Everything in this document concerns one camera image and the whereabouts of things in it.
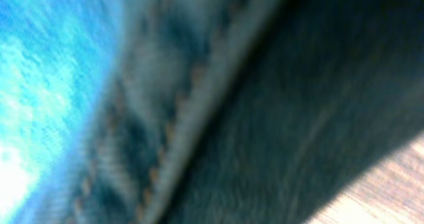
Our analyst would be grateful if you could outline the light blue denim jeans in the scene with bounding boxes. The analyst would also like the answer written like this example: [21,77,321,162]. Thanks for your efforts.
[0,0,424,224]

